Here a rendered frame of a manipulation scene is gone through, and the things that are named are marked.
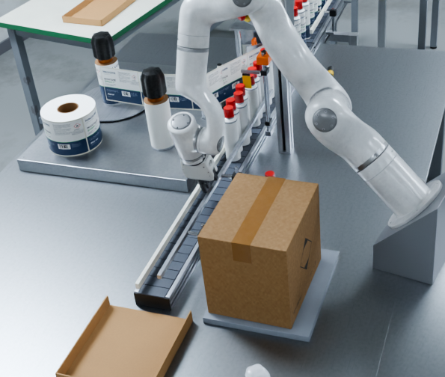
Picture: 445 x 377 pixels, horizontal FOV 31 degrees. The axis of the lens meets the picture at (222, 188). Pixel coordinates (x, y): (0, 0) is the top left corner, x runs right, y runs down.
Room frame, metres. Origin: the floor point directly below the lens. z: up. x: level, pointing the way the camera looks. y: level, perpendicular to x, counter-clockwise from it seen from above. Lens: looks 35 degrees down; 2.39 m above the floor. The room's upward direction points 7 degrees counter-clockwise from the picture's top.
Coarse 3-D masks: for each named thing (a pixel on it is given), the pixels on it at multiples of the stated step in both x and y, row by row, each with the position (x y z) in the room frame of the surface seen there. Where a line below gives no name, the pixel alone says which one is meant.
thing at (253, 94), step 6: (252, 78) 2.53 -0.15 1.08; (252, 84) 2.53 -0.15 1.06; (246, 90) 2.52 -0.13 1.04; (252, 90) 2.52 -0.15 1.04; (252, 96) 2.52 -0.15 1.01; (258, 96) 2.53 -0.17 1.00; (252, 102) 2.52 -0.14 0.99; (258, 102) 2.53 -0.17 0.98; (252, 108) 2.52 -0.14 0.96; (252, 114) 2.52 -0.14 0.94; (258, 120) 2.52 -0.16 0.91; (258, 126) 2.52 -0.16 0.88
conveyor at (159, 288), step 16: (256, 128) 2.52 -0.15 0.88; (224, 160) 2.33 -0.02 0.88; (240, 160) 2.31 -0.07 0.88; (224, 192) 2.13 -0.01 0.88; (192, 208) 2.07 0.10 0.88; (208, 208) 2.06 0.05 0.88; (176, 240) 1.91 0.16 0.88; (192, 240) 1.90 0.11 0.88; (160, 256) 1.85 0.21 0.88; (176, 256) 1.84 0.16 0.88; (176, 272) 1.76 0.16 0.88; (144, 288) 1.71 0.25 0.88; (160, 288) 1.71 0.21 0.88
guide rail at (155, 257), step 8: (224, 144) 2.37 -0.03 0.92; (216, 160) 2.28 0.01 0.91; (192, 192) 2.11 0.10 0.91; (192, 200) 2.07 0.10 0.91; (184, 208) 2.03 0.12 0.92; (184, 216) 2.01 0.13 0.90; (176, 224) 1.95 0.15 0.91; (168, 232) 1.91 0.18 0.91; (168, 240) 1.89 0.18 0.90; (160, 248) 1.84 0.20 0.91; (152, 256) 1.81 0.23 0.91; (152, 264) 1.78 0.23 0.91; (144, 272) 1.74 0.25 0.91; (144, 280) 1.73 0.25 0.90; (136, 288) 1.70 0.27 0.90
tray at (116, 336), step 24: (96, 312) 1.65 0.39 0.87; (120, 312) 1.68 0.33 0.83; (144, 312) 1.66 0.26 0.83; (96, 336) 1.59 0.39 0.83; (120, 336) 1.58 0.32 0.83; (144, 336) 1.57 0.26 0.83; (168, 336) 1.56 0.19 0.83; (72, 360) 1.51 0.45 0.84; (96, 360) 1.50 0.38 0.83; (120, 360) 1.49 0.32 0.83; (144, 360) 1.48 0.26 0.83; (168, 360) 1.46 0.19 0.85
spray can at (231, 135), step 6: (228, 108) 2.32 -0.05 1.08; (228, 114) 2.31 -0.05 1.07; (228, 120) 2.31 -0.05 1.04; (234, 120) 2.31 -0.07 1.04; (228, 126) 2.30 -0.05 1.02; (234, 126) 2.31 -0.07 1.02; (228, 132) 2.31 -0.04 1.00; (234, 132) 2.31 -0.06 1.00; (228, 138) 2.31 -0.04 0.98; (234, 138) 2.31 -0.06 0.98; (228, 144) 2.31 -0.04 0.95; (234, 144) 2.30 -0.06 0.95; (228, 150) 2.31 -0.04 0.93; (228, 156) 2.31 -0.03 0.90; (240, 156) 2.32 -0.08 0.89
